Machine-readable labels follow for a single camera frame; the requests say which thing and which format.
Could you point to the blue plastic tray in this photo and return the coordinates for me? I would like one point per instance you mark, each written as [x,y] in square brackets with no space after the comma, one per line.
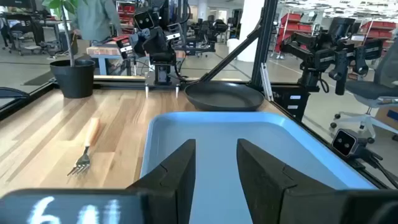
[217,130]

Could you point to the red storage bin rack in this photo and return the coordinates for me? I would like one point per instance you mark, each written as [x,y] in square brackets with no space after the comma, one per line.
[377,29]
[292,28]

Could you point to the background black robot arm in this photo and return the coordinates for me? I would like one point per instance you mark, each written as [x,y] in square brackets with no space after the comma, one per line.
[208,31]
[311,53]

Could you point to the wooden workbench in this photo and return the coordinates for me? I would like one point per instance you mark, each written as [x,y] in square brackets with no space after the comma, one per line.
[102,51]

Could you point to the person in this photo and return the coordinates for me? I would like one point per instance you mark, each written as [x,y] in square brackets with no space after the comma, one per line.
[93,18]

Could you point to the white round pillar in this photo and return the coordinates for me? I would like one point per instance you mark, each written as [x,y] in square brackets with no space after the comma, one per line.
[248,15]

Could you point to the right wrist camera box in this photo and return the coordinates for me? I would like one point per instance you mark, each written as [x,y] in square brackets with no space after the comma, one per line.
[143,20]

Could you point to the grey office chair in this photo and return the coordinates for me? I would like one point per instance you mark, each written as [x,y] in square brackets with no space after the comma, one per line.
[373,90]

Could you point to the black round plate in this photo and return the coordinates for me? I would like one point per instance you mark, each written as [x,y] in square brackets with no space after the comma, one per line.
[224,96]

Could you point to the black frame bracket hook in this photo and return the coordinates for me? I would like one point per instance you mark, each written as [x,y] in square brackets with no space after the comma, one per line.
[12,92]

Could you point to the green potted plant black pot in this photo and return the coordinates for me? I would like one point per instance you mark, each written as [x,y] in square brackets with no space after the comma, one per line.
[74,81]

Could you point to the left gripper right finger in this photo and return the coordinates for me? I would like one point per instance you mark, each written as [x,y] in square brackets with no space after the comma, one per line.
[261,186]

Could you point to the black table-level camera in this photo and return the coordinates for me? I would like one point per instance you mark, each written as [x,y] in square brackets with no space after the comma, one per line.
[343,143]

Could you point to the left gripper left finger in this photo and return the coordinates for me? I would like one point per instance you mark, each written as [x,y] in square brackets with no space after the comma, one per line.
[174,186]

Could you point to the black control box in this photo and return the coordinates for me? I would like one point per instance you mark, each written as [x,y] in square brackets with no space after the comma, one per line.
[289,107]

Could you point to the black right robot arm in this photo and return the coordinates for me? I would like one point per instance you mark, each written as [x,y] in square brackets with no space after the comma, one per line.
[162,74]

